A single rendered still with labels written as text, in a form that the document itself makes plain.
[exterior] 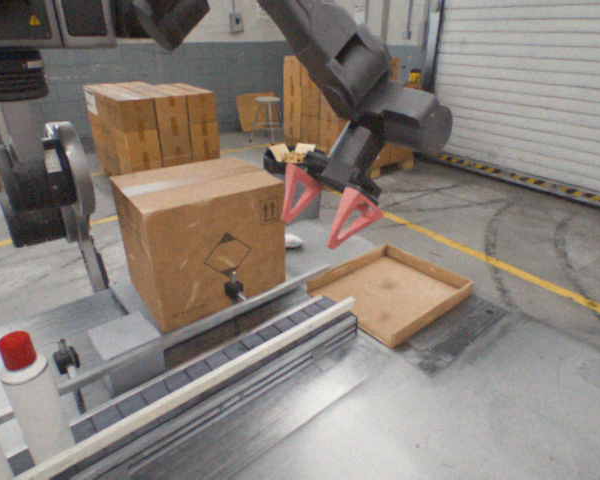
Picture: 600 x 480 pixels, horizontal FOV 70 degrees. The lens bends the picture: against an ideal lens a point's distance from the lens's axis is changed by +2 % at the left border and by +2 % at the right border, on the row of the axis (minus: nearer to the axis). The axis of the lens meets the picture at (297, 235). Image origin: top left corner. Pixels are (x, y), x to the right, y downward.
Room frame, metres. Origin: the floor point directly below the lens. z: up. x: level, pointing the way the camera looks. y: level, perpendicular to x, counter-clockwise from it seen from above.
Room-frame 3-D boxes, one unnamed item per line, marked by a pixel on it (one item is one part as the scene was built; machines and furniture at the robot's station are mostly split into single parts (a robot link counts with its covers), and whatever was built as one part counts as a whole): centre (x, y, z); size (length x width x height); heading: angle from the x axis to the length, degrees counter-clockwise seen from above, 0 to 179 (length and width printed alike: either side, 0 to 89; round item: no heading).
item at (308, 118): (4.47, -0.54, 0.57); 1.20 x 0.85 x 1.14; 128
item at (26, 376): (0.40, 0.33, 0.98); 0.05 x 0.05 x 0.20
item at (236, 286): (0.68, 0.11, 0.91); 0.07 x 0.03 x 0.16; 40
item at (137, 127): (4.07, 1.38, 0.45); 1.20 x 0.84 x 0.89; 37
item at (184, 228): (0.87, 0.22, 0.99); 0.30 x 0.24 x 0.27; 125
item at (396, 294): (0.86, -0.22, 0.85); 0.30 x 0.26 x 0.04; 130
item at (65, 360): (0.49, 0.34, 0.91); 0.07 x 0.03 x 0.16; 40
